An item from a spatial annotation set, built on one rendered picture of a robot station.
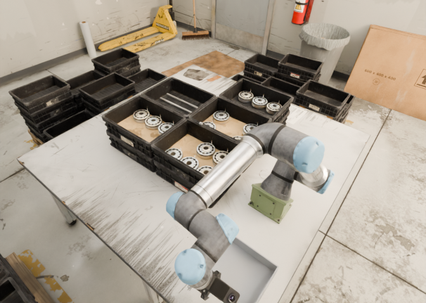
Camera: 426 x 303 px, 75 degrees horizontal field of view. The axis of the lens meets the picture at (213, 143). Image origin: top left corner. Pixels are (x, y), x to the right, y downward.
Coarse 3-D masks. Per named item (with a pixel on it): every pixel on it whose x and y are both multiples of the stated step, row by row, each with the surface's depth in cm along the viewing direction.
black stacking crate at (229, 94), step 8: (232, 88) 189; (240, 88) 200; (248, 88) 198; (256, 88) 194; (264, 88) 190; (224, 96) 185; (232, 96) 194; (256, 96) 198; (264, 96) 193; (272, 96) 190; (280, 96) 186; (248, 104) 191; (280, 104) 189; (264, 112) 185; (288, 112) 186; (280, 120) 179
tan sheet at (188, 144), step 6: (186, 138) 163; (192, 138) 163; (174, 144) 159; (180, 144) 159; (186, 144) 159; (192, 144) 159; (198, 144) 160; (186, 150) 155; (192, 150) 156; (216, 150) 156; (186, 156) 152; (192, 156) 152; (204, 162) 149; (210, 162) 149
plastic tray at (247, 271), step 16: (240, 240) 107; (224, 256) 106; (240, 256) 107; (256, 256) 105; (224, 272) 102; (240, 272) 102; (256, 272) 102; (272, 272) 103; (240, 288) 98; (256, 288) 98
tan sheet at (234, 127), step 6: (204, 120) 176; (210, 120) 176; (234, 120) 177; (216, 126) 172; (222, 126) 172; (228, 126) 172; (234, 126) 172; (240, 126) 173; (228, 132) 168; (234, 132) 168; (240, 132) 168
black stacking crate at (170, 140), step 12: (180, 132) 159; (192, 132) 164; (204, 132) 157; (156, 144) 145; (168, 144) 154; (216, 144) 156; (228, 144) 150; (156, 156) 148; (168, 168) 146; (180, 168) 139; (192, 180) 138
